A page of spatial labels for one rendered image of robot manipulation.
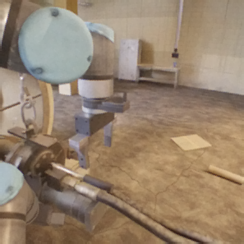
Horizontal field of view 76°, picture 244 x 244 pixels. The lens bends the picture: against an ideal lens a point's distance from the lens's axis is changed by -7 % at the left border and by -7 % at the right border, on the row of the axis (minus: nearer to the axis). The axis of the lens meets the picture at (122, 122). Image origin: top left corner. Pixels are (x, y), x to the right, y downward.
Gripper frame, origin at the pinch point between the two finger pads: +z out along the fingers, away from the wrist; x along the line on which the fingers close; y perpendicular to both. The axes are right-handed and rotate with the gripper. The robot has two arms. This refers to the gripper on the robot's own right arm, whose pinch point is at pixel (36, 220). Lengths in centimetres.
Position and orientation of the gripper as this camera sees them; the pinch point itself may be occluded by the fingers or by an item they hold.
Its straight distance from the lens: 67.2
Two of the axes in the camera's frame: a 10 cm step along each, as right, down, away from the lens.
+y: -0.1, 7.3, -6.8
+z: -1.7, 6.7, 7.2
